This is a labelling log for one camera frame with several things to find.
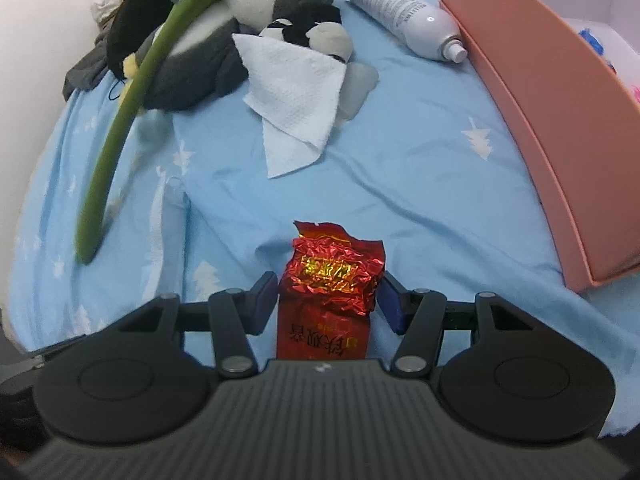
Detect white paper napkin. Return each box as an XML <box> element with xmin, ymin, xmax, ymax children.
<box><xmin>233</xmin><ymin>34</ymin><xmax>346</xmax><ymax>179</ymax></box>

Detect black clothing pile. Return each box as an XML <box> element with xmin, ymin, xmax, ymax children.
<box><xmin>62</xmin><ymin>0</ymin><xmax>172</xmax><ymax>101</ymax></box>

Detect white spray can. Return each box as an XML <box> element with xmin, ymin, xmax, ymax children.
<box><xmin>349</xmin><ymin>0</ymin><xmax>468</xmax><ymax>64</ymax></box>

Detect red foil packet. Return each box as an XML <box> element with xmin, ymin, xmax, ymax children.
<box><xmin>277</xmin><ymin>221</ymin><xmax>385</xmax><ymax>361</ymax></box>

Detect blue red plastic bag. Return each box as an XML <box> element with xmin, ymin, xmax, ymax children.
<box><xmin>578</xmin><ymin>28</ymin><xmax>616</xmax><ymax>74</ymax></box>

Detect pink cardboard box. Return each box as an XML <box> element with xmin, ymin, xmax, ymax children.
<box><xmin>442</xmin><ymin>0</ymin><xmax>639</xmax><ymax>292</ymax></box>

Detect green long-handled brush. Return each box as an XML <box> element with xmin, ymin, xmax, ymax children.
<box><xmin>75</xmin><ymin>0</ymin><xmax>217</xmax><ymax>264</ymax></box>

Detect small black white plush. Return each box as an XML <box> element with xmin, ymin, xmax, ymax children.
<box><xmin>259</xmin><ymin>4</ymin><xmax>354</xmax><ymax>63</ymax></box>

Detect light blue star bedsheet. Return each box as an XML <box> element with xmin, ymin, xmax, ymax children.
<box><xmin>2</xmin><ymin>4</ymin><xmax>639</xmax><ymax>436</ymax></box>

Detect pink feather bird toy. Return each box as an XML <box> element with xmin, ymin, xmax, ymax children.
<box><xmin>631</xmin><ymin>84</ymin><xmax>640</xmax><ymax>104</ymax></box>

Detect grey penguin plush toy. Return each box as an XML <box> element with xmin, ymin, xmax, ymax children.
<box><xmin>119</xmin><ymin>0</ymin><xmax>333</xmax><ymax>112</ymax></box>

